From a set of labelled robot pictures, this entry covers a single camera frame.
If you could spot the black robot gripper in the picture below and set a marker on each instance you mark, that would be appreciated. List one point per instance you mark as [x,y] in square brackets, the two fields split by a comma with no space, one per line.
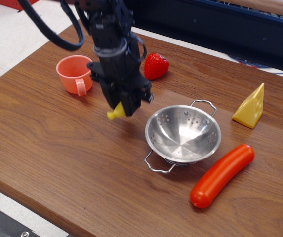
[118,73]

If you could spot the yellow toy banana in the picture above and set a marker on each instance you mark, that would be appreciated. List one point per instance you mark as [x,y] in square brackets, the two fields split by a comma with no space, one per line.
[117,112]

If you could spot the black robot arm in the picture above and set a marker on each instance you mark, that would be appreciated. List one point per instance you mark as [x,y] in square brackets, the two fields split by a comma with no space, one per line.
[109,23]

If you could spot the red toy strawberry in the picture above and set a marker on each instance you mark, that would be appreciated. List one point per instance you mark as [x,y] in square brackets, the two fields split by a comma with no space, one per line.
[155,66]

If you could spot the pink plastic cup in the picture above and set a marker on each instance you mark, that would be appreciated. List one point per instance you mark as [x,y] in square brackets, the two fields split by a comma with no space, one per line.
[74,74]

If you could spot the red toy sausage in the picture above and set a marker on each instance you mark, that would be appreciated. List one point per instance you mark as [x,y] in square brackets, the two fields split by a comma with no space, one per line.
[216,178]

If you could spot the yellow toy cheese wedge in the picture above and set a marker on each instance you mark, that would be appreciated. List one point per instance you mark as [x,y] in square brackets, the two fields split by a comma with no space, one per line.
[251,109]

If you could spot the red box on floor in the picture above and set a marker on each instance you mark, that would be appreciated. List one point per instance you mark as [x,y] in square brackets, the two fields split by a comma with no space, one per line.
[11,4]

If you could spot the black base with screw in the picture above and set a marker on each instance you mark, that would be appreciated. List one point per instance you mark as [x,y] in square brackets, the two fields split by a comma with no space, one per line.
[29,225]

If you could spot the steel colander with handles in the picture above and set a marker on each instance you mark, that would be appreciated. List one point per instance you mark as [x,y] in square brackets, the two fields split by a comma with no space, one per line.
[182,135]

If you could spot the wooden rail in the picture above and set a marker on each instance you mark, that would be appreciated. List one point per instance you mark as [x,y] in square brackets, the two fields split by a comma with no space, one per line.
[272,6]

